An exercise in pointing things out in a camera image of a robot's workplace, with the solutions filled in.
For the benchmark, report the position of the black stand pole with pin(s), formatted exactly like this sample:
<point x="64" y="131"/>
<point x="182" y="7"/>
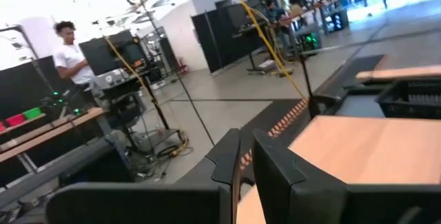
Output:
<point x="155" y="103"/>

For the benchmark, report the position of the black room partition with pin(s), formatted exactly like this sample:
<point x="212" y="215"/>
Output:
<point x="220" y="41"/>

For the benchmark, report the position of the red plastic basket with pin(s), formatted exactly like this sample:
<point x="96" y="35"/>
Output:
<point x="15" y="120"/>

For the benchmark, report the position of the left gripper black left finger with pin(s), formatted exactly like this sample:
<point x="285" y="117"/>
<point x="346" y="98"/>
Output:
<point x="138" y="203"/>

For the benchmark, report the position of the green plastic basket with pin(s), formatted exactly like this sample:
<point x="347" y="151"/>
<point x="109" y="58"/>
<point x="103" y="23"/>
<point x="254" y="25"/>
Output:
<point x="32" y="113"/>

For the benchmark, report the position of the black plastic basket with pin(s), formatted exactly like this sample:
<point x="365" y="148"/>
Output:
<point x="413" y="103"/>

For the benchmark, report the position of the black orange-striped floor mat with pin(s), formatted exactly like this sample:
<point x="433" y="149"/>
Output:
<point x="268" y="113"/>

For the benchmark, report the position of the computer with green light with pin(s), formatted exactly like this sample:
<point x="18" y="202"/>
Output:
<point x="308" y="41"/>

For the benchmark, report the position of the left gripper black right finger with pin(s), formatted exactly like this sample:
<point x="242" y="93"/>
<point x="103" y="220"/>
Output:
<point x="327" y="206"/>

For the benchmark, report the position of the wooden workstation table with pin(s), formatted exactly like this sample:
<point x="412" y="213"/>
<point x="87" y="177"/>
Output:
<point x="51" y="132"/>

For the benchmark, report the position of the grey metal beam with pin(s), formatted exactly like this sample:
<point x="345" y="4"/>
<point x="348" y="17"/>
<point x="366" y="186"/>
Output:
<point x="51" y="169"/>

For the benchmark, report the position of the black monitor on cart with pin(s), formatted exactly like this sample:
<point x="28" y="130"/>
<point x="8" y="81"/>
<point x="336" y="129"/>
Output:
<point x="103" y="55"/>

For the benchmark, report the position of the black equipment cart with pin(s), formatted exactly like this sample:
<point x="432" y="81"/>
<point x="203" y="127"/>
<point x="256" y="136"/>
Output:
<point x="120" y="89"/>

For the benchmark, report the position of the black table frame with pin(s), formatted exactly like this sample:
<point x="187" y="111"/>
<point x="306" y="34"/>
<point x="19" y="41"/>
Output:
<point x="315" y="108"/>

